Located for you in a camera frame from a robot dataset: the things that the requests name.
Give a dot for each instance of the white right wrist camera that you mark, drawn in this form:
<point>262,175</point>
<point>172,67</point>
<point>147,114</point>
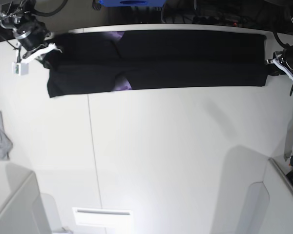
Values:
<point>20,69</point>

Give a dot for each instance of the black power strip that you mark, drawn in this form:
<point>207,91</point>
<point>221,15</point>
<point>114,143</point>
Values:
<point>213,21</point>

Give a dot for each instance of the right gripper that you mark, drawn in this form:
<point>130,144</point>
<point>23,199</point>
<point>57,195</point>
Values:
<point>31,36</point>

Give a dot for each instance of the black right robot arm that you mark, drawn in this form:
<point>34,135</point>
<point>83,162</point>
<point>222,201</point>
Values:
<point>21,19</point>

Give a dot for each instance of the white cabinet at left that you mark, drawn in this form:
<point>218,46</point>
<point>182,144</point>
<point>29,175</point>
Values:
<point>21,207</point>

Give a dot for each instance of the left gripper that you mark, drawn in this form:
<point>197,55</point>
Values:
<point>281,64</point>

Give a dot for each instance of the blue box at top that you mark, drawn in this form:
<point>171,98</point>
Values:
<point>138,3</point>

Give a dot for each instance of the black T-shirt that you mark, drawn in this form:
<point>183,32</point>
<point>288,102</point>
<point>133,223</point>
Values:
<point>154,59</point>

